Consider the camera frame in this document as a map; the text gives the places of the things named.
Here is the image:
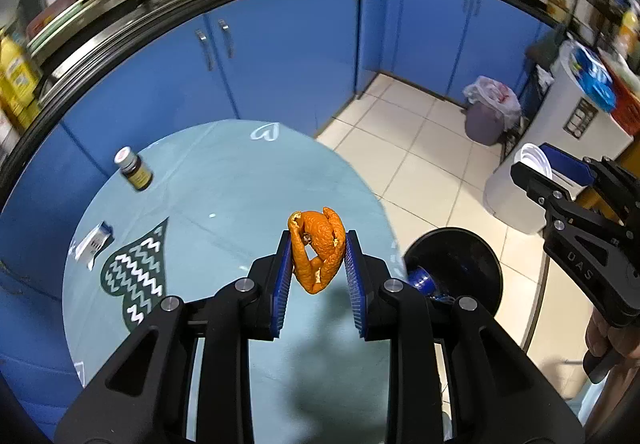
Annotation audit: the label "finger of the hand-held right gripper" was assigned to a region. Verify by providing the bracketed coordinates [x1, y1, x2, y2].
[510, 161, 625, 236]
[540, 143, 640, 226]

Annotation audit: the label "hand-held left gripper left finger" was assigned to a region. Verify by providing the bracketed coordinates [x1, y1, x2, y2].
[54, 230, 293, 444]

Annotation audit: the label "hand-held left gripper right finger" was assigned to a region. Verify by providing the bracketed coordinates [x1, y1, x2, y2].
[344, 230, 586, 444]

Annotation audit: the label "white round lid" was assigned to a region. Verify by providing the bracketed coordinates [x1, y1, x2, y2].
[517, 143, 553, 185]

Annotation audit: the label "orange peel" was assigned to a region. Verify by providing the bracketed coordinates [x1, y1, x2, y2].
[287, 207, 346, 296]

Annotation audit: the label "blue foil wrapper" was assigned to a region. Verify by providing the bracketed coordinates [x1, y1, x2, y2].
[407, 265, 451, 302]

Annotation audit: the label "black round trash bin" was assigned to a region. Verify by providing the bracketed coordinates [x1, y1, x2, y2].
[402, 227, 502, 320]

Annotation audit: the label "person's right hand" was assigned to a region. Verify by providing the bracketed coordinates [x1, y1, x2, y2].
[585, 310, 640, 361]

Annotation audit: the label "tall white appliance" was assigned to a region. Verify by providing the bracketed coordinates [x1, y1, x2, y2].
[484, 40, 633, 235]

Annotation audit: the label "black metal rack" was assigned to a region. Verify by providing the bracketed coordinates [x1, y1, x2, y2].
[500, 24, 566, 160]

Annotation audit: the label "grey bin with white bag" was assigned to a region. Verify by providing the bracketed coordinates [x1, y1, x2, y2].
[462, 76, 522, 146]

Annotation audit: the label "blue plastic bag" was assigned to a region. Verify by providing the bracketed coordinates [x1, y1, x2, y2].
[570, 47, 618, 112]

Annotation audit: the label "dark hanging bag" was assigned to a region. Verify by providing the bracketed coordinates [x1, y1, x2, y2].
[525, 29, 566, 70]

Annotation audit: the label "brown medicine bottle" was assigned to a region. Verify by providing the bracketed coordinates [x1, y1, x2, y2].
[114, 147, 153, 191]

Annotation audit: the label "small white packet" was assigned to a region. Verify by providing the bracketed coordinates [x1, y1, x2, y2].
[75, 221, 113, 271]

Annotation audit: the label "blue kitchen cabinets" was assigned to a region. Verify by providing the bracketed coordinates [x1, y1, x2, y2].
[0, 0, 556, 430]

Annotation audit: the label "yellow oil bottle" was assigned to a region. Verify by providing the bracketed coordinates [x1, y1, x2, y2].
[0, 32, 43, 125]

